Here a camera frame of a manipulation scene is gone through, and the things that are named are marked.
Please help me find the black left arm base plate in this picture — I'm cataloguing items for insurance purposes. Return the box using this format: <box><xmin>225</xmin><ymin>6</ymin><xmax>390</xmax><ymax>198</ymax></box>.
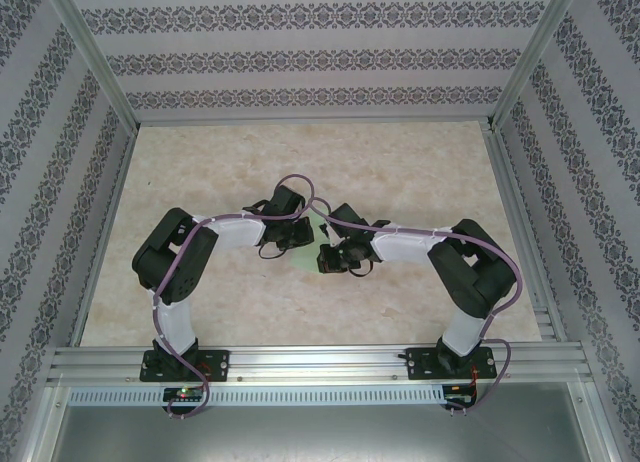
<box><xmin>139</xmin><ymin>349</ymin><xmax>232</xmax><ymax>383</ymax></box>

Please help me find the light green paper sheet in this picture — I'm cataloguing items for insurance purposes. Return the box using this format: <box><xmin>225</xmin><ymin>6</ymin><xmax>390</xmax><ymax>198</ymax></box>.
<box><xmin>288</xmin><ymin>206</ymin><xmax>334</xmax><ymax>274</ymax></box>

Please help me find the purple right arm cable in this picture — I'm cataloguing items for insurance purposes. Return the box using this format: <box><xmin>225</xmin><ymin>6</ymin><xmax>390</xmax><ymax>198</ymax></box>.
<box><xmin>310</xmin><ymin>195</ymin><xmax>524</xmax><ymax>417</ymax></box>

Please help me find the grey metal sheet panel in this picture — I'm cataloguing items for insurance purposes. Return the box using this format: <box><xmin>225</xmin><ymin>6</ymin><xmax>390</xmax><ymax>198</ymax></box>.
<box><xmin>49</xmin><ymin>405</ymin><xmax>611</xmax><ymax>462</ymax></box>

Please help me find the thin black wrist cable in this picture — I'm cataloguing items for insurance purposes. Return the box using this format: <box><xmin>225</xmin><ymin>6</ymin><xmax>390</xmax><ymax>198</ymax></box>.
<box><xmin>347</xmin><ymin>256</ymin><xmax>384</xmax><ymax>279</ymax></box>
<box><xmin>257</xmin><ymin>240</ymin><xmax>292</xmax><ymax>261</ymax></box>

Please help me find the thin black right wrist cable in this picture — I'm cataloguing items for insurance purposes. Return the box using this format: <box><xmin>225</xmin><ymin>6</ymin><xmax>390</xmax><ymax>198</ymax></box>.
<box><xmin>347</xmin><ymin>256</ymin><xmax>384</xmax><ymax>279</ymax></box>

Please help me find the aluminium table side rail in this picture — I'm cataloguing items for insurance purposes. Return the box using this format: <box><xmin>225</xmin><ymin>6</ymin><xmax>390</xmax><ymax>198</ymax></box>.
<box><xmin>67</xmin><ymin>124</ymin><xmax>141</xmax><ymax>348</ymax></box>
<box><xmin>482</xmin><ymin>121</ymin><xmax>569</xmax><ymax>343</ymax></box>

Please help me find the slotted grey cable duct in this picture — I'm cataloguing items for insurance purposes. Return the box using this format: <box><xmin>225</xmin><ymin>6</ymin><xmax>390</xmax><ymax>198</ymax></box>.
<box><xmin>67</xmin><ymin>385</ymin><xmax>446</xmax><ymax>406</ymax></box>

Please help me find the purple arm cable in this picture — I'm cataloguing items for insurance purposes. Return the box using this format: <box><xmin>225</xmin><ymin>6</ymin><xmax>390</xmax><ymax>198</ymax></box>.
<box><xmin>310</xmin><ymin>195</ymin><xmax>524</xmax><ymax>417</ymax></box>
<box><xmin>152</xmin><ymin>174</ymin><xmax>317</xmax><ymax>422</ymax></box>

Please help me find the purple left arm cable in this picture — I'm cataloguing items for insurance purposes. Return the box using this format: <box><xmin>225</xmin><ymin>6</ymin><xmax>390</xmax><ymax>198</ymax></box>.
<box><xmin>152</xmin><ymin>174</ymin><xmax>317</xmax><ymax>422</ymax></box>

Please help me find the aluminium frame post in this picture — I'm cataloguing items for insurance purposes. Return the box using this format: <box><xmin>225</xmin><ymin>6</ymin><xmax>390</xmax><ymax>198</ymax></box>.
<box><xmin>42</xmin><ymin>0</ymin><xmax>141</xmax><ymax>131</ymax></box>
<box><xmin>487</xmin><ymin>0</ymin><xmax>586</xmax><ymax>133</ymax></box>

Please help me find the thin black left wrist cable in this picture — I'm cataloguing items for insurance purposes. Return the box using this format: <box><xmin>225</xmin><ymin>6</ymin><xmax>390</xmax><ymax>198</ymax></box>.
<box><xmin>257</xmin><ymin>240</ymin><xmax>292</xmax><ymax>261</ymax></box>

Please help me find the aluminium mounting rail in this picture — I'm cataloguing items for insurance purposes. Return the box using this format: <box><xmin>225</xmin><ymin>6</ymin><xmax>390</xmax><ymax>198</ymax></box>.
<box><xmin>47</xmin><ymin>344</ymin><xmax>594</xmax><ymax>386</ymax></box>

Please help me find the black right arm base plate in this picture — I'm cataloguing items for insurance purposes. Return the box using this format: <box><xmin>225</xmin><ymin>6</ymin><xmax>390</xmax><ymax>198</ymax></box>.
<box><xmin>405</xmin><ymin>346</ymin><xmax>499</xmax><ymax>382</ymax></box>

